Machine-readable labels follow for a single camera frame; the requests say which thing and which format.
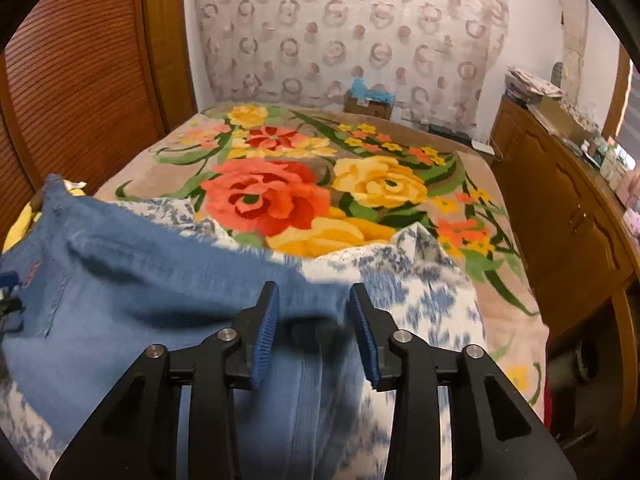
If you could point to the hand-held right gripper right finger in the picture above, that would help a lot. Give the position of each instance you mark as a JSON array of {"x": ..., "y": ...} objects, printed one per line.
[{"x": 362, "y": 335}]

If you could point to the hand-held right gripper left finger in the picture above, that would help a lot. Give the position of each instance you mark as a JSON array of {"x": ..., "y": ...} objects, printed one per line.
[{"x": 265, "y": 330}]

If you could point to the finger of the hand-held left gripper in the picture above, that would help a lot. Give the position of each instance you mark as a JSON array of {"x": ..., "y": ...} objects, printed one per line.
[{"x": 9, "y": 305}]

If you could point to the blue denim pants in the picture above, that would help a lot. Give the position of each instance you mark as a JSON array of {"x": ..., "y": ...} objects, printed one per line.
[{"x": 150, "y": 285}]

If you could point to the yellow plush toy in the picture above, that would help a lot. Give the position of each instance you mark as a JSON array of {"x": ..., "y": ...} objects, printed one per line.
[{"x": 22, "y": 222}]

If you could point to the floral printed blanket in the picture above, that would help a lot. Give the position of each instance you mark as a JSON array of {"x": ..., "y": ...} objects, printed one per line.
[{"x": 280, "y": 195}]

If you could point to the small white box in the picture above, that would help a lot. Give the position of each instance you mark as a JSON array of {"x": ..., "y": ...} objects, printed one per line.
[{"x": 482, "y": 147}]

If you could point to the cardboard box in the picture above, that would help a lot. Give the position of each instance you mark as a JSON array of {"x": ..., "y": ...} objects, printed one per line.
[{"x": 367, "y": 109}]

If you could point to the wooden cabinet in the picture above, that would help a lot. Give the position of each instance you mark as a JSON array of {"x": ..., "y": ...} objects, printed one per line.
[{"x": 550, "y": 200}]

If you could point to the blue plastic bag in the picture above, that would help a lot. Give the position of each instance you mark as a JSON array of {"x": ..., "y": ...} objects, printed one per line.
[{"x": 370, "y": 91}]

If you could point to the wooden louvered wardrobe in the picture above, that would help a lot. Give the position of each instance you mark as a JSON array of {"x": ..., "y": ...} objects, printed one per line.
[{"x": 80, "y": 70}]

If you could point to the stack of papers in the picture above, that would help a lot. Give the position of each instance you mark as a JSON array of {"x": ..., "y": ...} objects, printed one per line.
[{"x": 530, "y": 85}]

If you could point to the clutter of small bottles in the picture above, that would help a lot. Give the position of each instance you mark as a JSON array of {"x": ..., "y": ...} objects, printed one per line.
[{"x": 610, "y": 160}]

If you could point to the wooden window frame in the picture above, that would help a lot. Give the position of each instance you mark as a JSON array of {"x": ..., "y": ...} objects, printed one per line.
[{"x": 617, "y": 90}]

